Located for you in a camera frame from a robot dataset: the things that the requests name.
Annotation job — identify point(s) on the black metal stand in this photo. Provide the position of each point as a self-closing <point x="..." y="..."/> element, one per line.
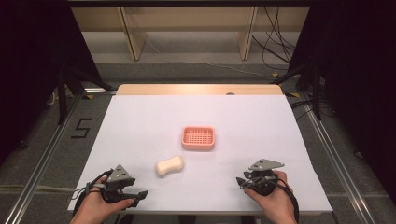
<point x="313" y="84"/>
<point x="63" y="93"/>

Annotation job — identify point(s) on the person's left hand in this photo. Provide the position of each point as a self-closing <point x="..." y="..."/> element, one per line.
<point x="96" y="203"/>

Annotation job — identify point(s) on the light wooden shelf unit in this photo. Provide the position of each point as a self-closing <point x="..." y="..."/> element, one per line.
<point x="186" y="21"/>

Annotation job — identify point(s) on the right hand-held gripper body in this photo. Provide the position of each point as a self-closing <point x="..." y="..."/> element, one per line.
<point x="264" y="177"/>

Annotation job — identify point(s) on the pink soap dish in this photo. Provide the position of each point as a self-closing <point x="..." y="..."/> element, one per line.
<point x="198" y="138"/>

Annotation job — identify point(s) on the black curtain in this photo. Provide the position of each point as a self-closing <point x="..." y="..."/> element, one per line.
<point x="34" y="62"/>
<point x="358" y="77"/>

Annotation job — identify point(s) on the white table sheet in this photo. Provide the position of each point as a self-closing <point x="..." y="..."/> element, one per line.
<point x="218" y="174"/>

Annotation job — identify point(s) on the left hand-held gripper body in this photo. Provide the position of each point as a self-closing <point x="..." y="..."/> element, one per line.
<point x="117" y="179"/>

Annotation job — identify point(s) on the aluminium floor rail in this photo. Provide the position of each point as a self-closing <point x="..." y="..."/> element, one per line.
<point x="43" y="158"/>
<point x="339" y="161"/>

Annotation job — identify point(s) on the person's right hand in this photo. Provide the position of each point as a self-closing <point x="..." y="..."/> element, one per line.
<point x="274" y="202"/>

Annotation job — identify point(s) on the cream soap bar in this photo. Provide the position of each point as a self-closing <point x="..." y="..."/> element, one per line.
<point x="169" y="166"/>

